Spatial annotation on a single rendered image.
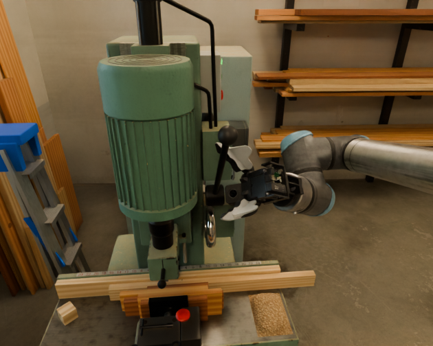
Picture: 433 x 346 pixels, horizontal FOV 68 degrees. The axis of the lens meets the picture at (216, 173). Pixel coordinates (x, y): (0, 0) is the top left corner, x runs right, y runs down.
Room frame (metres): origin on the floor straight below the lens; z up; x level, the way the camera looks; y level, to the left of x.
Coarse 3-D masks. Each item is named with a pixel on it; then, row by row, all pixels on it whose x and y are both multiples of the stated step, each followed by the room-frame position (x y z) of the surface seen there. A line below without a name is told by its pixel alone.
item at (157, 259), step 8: (176, 224) 0.71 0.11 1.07; (176, 232) 0.68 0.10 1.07; (176, 240) 0.64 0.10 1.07; (152, 248) 0.61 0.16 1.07; (176, 248) 0.61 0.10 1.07; (152, 256) 0.58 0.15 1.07; (160, 256) 0.58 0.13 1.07; (168, 256) 0.58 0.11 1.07; (176, 256) 0.58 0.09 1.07; (152, 264) 0.57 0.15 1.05; (160, 264) 0.58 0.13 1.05; (168, 264) 0.58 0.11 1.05; (176, 264) 0.58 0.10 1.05; (152, 272) 0.57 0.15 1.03; (160, 272) 0.58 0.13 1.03; (168, 272) 0.58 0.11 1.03; (176, 272) 0.58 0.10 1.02; (152, 280) 0.57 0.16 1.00
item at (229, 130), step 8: (224, 128) 0.51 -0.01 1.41; (232, 128) 0.51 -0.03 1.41; (224, 136) 0.50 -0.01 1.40; (232, 136) 0.50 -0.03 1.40; (224, 144) 0.51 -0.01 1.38; (232, 144) 0.51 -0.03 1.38; (224, 152) 0.55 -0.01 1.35; (224, 160) 0.58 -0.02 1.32; (216, 176) 0.66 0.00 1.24; (216, 184) 0.69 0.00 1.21; (208, 192) 0.76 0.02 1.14; (216, 192) 0.74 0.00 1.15; (208, 200) 0.75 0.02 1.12; (216, 200) 0.75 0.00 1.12; (224, 200) 0.75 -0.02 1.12
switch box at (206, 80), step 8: (200, 56) 0.91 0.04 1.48; (208, 56) 0.91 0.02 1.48; (216, 56) 0.91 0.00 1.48; (200, 64) 0.91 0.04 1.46; (208, 64) 0.91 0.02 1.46; (216, 64) 0.91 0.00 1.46; (208, 72) 0.91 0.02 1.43; (216, 72) 0.91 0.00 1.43; (208, 80) 0.91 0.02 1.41; (216, 80) 0.91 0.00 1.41; (208, 88) 0.91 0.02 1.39; (216, 88) 0.91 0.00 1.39; (216, 96) 0.91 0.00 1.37
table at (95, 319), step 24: (96, 312) 0.57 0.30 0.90; (120, 312) 0.57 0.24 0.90; (240, 312) 0.57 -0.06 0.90; (288, 312) 0.57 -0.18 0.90; (48, 336) 0.50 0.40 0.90; (72, 336) 0.50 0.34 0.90; (96, 336) 0.50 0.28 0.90; (120, 336) 0.50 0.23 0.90; (216, 336) 0.50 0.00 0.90; (240, 336) 0.50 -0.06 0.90; (264, 336) 0.50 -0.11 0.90; (288, 336) 0.50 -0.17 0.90
